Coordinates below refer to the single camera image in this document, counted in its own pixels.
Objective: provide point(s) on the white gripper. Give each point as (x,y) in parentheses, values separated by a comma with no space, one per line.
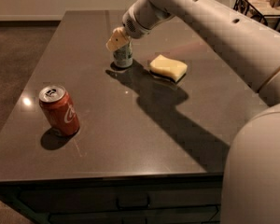
(136,27)

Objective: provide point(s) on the black wire basket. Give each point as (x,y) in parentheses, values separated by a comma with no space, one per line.
(266,12)

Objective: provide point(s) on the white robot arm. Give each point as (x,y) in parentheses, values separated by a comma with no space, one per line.
(251,179)

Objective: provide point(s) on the white green 7up can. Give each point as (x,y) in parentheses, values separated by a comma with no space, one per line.
(123,57)

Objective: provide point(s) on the dark cabinet drawer handle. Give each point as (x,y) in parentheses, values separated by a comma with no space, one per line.
(133,202)

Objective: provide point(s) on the yellow sponge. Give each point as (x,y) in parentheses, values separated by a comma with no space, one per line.
(164,67)

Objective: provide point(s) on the red coke can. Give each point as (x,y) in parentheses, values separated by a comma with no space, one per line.
(58,107)

